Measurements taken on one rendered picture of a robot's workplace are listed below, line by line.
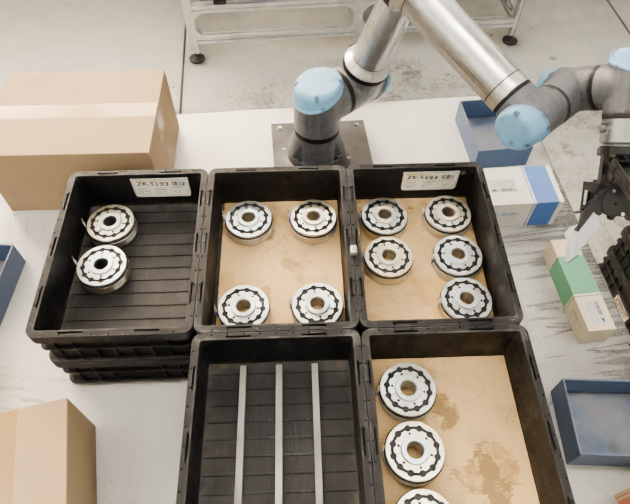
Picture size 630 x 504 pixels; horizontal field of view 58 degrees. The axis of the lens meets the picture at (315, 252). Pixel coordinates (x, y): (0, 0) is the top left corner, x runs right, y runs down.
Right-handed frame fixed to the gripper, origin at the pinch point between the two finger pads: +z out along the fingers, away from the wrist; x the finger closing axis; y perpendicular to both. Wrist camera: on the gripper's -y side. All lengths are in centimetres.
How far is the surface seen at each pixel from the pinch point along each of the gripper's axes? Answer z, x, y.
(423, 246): 2.7, 27.0, 28.0
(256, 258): 6, 63, 25
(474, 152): -18, 9, 61
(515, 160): -16, -2, 62
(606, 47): -74, -97, 222
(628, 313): 32, -52, 86
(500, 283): 6.9, 14.1, 13.6
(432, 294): 11.2, 26.0, 19.3
